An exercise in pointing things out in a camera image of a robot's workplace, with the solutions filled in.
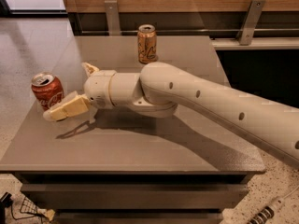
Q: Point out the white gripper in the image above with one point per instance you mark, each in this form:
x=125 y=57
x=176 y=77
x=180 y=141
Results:
x=97 y=90

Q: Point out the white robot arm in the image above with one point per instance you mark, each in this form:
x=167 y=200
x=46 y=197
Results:
x=159 y=88

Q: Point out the left metal bracket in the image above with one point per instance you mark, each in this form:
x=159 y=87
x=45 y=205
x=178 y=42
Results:
x=113 y=18

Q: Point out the metal bracket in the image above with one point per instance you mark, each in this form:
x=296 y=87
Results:
x=246 y=33
x=113 y=18

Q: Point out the orange soda can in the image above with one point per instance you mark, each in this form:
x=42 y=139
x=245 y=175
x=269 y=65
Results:
x=146 y=42

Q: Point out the white power strip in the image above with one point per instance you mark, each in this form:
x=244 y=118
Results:
x=269 y=210

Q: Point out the right metal bracket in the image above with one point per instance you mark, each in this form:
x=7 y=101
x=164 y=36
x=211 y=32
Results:
x=246 y=33

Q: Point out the red coca-cola can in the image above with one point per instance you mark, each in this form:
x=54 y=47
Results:
x=47 y=89

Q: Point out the black wire basket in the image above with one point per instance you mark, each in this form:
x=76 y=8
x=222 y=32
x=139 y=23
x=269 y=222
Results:
x=23 y=208

